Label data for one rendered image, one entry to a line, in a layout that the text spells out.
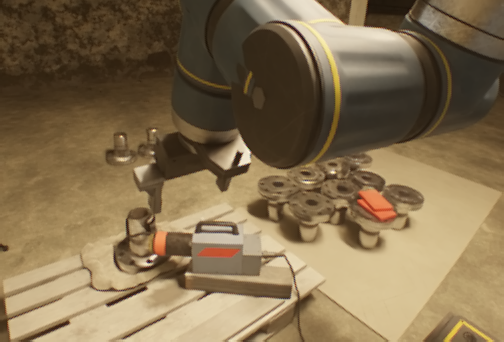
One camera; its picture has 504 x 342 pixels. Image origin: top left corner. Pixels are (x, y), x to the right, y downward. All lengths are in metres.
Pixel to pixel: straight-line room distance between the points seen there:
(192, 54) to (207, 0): 0.07
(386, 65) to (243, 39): 0.11
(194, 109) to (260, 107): 0.17
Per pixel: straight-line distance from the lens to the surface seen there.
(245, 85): 0.25
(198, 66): 0.36
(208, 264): 1.41
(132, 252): 1.61
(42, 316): 1.56
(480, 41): 0.33
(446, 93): 0.31
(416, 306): 1.85
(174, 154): 0.46
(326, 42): 0.22
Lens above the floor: 1.24
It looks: 21 degrees down
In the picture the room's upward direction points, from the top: 4 degrees clockwise
